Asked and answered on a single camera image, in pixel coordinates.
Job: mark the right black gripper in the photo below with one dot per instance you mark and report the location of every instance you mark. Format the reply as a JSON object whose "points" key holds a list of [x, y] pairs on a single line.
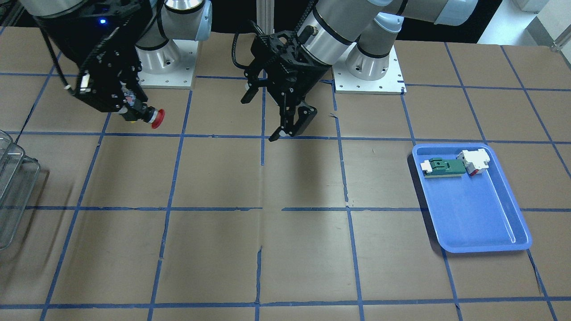
{"points": [[60, 39]]}

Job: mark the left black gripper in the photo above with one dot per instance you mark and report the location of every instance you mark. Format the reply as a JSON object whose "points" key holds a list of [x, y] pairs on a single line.
{"points": [[317, 67]]}

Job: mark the red emergency stop button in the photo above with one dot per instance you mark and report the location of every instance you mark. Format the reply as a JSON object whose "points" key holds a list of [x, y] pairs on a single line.
{"points": [[135, 108]]}

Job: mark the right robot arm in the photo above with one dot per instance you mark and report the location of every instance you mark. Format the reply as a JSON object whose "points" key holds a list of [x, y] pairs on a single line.
{"points": [[157, 20]]}

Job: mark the metal mesh shelf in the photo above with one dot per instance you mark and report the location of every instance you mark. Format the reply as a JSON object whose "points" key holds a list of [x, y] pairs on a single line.
{"points": [[18, 175]]}

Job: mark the green terminal block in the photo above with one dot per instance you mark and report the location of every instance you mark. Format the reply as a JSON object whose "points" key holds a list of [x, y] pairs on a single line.
{"points": [[439, 167]]}

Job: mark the white circuit breaker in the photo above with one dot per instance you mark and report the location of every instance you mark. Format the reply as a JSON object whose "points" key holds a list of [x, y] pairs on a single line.
{"points": [[476, 161]]}

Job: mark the blue plastic tray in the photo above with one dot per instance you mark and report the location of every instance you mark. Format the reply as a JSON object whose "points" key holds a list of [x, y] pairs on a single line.
{"points": [[472, 212]]}

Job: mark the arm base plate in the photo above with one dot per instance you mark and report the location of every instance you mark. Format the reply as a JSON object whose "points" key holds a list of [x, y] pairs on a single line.
{"points": [[355, 73], [170, 67]]}

